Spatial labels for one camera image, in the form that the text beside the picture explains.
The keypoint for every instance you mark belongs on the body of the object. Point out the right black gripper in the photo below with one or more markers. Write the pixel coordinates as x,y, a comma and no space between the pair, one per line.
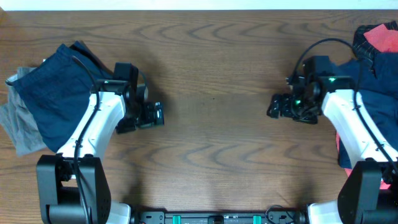
285,111

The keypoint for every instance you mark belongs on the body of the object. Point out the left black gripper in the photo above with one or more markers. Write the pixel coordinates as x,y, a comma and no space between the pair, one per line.
149,119

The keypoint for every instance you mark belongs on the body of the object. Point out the navy blue shorts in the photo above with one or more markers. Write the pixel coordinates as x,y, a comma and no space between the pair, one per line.
57,92

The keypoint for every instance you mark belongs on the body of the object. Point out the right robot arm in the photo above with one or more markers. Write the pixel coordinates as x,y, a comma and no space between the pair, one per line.
369,194

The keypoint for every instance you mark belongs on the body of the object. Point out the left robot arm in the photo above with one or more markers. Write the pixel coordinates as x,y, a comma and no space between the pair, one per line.
72,184

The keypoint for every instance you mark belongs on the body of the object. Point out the navy garment in pile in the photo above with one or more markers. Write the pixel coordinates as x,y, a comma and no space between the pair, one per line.
378,87

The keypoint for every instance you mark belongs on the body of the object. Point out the dark plaid garment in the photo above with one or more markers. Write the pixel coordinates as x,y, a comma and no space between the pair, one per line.
382,59

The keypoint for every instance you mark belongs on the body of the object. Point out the red garment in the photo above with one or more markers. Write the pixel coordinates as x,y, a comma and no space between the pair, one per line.
368,41

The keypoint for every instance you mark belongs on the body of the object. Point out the grey folded shorts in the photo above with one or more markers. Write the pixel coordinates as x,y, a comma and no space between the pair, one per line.
17,120

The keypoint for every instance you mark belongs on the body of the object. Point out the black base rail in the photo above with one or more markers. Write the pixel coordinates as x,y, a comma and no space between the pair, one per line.
275,214

